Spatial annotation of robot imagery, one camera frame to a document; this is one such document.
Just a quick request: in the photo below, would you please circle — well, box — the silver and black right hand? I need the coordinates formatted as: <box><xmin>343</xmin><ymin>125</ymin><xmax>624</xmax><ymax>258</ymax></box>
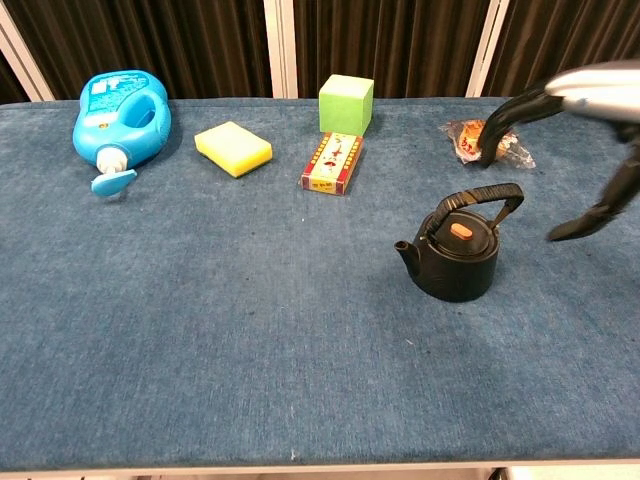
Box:
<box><xmin>477</xmin><ymin>59</ymin><xmax>640</xmax><ymax>243</ymax></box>

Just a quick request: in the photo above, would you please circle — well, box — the black kettle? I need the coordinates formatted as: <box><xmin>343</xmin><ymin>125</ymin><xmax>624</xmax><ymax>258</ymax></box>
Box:
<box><xmin>393</xmin><ymin>182</ymin><xmax>526</xmax><ymax>304</ymax></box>

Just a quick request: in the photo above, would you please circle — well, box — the snack in clear wrapper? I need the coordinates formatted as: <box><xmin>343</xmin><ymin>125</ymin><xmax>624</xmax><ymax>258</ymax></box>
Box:
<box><xmin>438</xmin><ymin>118</ymin><xmax>537</xmax><ymax>170</ymax></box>

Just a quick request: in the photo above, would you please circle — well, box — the green cube block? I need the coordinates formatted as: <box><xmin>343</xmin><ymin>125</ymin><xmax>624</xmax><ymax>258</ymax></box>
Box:
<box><xmin>318</xmin><ymin>73</ymin><xmax>376</xmax><ymax>137</ymax></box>

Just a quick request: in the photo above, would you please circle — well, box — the red and white card box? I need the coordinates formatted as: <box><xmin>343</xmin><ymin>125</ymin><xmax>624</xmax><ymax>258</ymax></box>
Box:
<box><xmin>299</xmin><ymin>131</ymin><xmax>365</xmax><ymax>197</ymax></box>

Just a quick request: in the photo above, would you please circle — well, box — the yellow sponge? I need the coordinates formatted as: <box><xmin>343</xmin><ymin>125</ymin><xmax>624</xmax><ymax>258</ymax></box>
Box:
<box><xmin>193</xmin><ymin>120</ymin><xmax>274</xmax><ymax>179</ymax></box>

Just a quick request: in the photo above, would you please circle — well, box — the dark pleated curtain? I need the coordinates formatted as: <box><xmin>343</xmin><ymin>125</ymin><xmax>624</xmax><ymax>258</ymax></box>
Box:
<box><xmin>0</xmin><ymin>0</ymin><xmax>640</xmax><ymax>105</ymax></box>

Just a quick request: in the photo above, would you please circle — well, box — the blue table cloth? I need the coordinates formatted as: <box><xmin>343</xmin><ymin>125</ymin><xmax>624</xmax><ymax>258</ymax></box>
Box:
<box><xmin>0</xmin><ymin>96</ymin><xmax>640</xmax><ymax>474</ymax></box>

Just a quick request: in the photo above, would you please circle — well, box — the blue detergent bottle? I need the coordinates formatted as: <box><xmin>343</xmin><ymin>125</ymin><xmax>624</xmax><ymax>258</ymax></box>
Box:
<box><xmin>72</xmin><ymin>68</ymin><xmax>173</xmax><ymax>198</ymax></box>

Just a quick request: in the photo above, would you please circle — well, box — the leaning white frame post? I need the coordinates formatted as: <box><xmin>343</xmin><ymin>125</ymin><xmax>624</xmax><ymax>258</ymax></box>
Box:
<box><xmin>464</xmin><ymin>0</ymin><xmax>512</xmax><ymax>99</ymax></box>

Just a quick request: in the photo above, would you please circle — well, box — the upright white frame post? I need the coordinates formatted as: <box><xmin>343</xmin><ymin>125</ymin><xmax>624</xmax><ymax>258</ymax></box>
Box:
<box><xmin>262</xmin><ymin>0</ymin><xmax>300</xmax><ymax>100</ymax></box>

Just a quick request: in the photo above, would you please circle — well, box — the slanted white frame post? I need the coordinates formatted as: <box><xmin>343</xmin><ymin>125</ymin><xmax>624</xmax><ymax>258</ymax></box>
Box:
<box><xmin>0</xmin><ymin>3</ymin><xmax>56</xmax><ymax>103</ymax></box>

